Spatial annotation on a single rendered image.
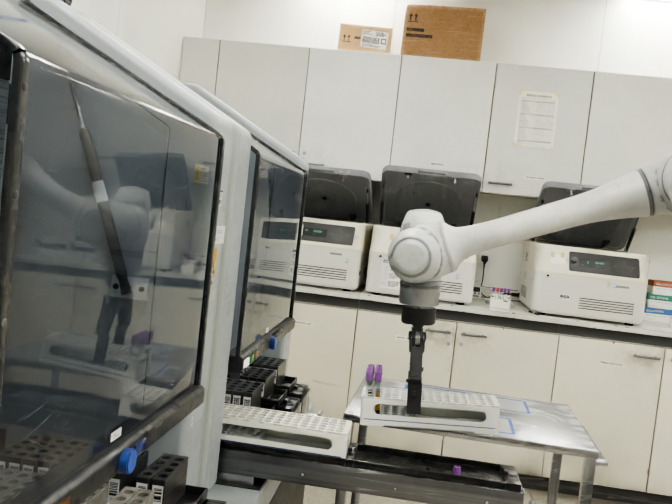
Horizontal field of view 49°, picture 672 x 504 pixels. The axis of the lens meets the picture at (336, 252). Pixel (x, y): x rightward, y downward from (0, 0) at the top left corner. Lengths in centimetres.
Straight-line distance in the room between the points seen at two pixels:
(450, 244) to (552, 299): 246
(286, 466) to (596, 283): 263
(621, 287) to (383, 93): 161
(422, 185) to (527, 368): 111
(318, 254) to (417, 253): 246
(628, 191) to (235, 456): 95
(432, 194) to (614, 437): 156
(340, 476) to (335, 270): 239
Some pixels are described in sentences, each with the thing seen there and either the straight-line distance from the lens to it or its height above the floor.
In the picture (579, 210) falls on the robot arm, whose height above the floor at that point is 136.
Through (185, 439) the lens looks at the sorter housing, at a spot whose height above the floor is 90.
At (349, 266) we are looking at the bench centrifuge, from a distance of 380.
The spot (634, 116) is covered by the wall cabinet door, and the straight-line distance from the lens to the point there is 425.
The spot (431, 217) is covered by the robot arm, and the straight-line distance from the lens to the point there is 158.
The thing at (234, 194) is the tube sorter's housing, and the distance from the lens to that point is 136.
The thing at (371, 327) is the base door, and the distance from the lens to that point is 382.
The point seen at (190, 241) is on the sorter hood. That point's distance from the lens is 110.
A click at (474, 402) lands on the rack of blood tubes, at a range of 164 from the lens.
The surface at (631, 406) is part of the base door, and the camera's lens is 402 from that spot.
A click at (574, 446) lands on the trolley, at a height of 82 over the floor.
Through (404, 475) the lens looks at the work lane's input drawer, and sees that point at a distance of 151.
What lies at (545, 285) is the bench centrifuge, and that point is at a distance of 385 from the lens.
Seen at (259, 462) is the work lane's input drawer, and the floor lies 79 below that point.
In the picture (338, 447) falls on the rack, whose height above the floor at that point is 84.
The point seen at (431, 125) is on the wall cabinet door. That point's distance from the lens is 410.
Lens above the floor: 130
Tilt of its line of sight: 3 degrees down
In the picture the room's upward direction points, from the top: 6 degrees clockwise
